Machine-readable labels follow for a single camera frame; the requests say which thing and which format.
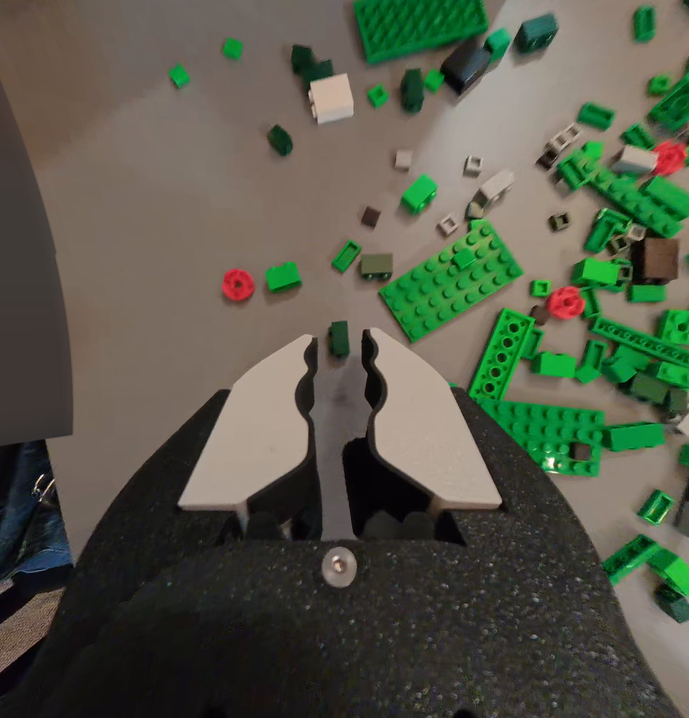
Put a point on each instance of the small red toy piece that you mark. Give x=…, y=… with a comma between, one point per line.
x=238, y=284

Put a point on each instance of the large green toy plate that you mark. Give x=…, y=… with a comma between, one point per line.
x=546, y=426
x=434, y=291
x=417, y=22

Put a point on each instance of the pile of green toy bricks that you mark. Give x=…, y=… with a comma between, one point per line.
x=630, y=196

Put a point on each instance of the green sloped toy brick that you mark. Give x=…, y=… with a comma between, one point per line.
x=282, y=276

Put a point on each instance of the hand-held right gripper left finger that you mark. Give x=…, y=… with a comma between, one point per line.
x=249, y=449

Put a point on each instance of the small green toy tile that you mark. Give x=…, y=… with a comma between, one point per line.
x=232, y=47
x=179, y=76

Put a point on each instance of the long green toy plate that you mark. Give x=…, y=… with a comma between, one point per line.
x=501, y=353

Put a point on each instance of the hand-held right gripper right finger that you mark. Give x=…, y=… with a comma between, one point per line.
x=434, y=449

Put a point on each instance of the grey desk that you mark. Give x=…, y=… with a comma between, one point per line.
x=153, y=196

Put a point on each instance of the black toy tile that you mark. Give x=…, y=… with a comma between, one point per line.
x=655, y=261

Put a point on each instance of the red toy flower piece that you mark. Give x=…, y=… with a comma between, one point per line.
x=669, y=157
x=566, y=302

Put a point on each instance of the large white toy brick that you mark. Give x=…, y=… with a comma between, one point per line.
x=330, y=98

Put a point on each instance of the dark green toy brick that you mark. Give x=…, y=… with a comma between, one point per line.
x=338, y=339

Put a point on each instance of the blue denim cloth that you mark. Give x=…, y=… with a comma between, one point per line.
x=19, y=505

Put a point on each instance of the narrow green holed toy plate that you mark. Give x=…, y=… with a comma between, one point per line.
x=636, y=336

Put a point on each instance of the grey toy brick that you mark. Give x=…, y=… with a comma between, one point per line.
x=495, y=188

